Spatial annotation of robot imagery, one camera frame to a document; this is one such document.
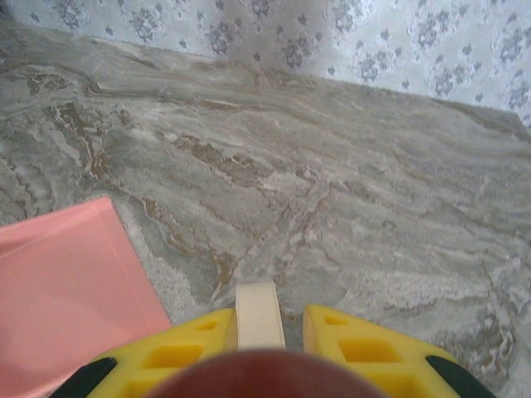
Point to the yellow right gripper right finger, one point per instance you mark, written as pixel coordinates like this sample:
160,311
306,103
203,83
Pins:
398,373

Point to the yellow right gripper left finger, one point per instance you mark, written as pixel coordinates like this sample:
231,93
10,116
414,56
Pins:
137,373

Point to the pink dustpan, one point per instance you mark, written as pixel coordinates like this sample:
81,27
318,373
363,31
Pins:
70,282

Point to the cream hand brush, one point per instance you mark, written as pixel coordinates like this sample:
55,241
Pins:
259,319

